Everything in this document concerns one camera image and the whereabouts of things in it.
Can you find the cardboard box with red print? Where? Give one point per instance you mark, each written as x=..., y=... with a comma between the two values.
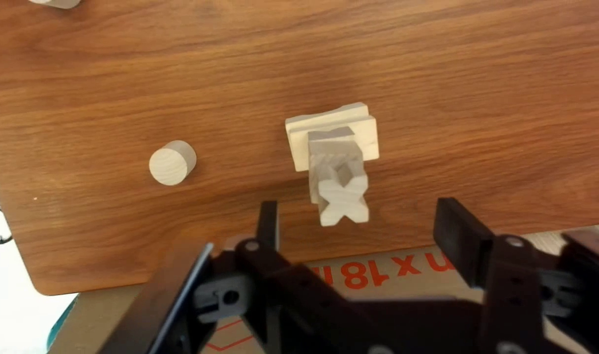
x=407, y=287

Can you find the wooden cube block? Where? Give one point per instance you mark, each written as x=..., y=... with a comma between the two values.
x=366, y=137

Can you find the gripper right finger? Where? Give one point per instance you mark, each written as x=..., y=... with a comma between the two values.
x=513, y=285

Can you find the pale wooden block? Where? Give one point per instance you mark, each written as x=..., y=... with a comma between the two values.
x=56, y=3

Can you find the wooden cylinder block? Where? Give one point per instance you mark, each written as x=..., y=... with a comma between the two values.
x=169, y=164

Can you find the flower shaped wooden block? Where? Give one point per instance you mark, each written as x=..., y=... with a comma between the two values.
x=343, y=199

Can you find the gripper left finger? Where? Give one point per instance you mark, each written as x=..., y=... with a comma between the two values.
x=275, y=285

